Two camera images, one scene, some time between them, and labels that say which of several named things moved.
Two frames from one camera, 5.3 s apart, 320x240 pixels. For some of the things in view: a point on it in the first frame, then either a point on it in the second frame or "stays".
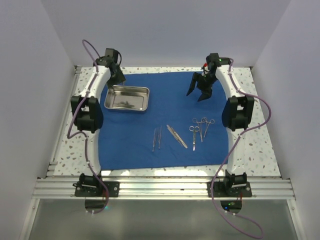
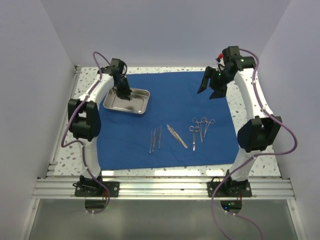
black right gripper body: (206, 82) -> (220, 78)
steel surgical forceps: (194, 130) -> (195, 120)
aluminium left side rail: (54, 156) stays
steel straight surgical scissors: (194, 129) stays
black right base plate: (220, 190) stays
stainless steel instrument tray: (127, 98) stays
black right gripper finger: (205, 95) -> (219, 91)
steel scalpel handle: (176, 136) stays
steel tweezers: (159, 141) stays
